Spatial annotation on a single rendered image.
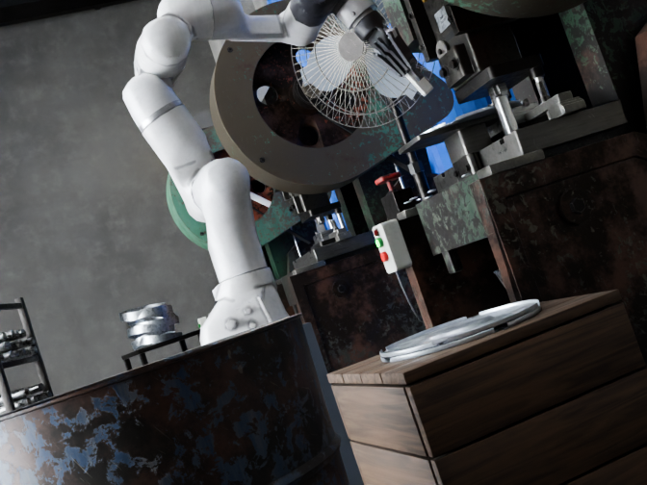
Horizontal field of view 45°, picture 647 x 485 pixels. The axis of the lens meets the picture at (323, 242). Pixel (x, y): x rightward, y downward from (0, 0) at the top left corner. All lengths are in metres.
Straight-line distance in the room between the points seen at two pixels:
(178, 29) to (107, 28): 7.40
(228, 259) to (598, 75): 1.01
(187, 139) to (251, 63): 1.67
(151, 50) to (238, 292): 0.53
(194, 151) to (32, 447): 1.00
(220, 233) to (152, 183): 6.93
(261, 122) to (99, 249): 5.32
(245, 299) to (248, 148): 1.64
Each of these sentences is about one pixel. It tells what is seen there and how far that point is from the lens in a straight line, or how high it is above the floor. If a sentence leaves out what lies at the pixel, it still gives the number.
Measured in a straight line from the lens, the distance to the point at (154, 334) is 4.70.
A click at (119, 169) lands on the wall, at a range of 8.59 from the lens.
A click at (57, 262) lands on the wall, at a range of 8.40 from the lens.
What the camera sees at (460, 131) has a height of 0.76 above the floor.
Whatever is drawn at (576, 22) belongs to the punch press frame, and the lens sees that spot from 2.09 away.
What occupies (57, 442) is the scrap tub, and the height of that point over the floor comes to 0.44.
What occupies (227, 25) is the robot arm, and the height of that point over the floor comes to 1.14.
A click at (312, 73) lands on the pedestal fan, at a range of 2.99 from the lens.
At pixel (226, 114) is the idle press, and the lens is 3.24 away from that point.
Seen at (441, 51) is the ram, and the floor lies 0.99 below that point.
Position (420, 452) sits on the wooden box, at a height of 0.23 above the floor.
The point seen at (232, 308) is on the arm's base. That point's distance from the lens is 1.64.
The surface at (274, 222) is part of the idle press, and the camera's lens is 4.98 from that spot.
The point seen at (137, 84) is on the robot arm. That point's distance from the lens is 1.72.
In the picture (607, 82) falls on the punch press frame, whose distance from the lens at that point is 2.04.
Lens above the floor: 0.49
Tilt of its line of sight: 4 degrees up
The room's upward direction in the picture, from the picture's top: 19 degrees counter-clockwise
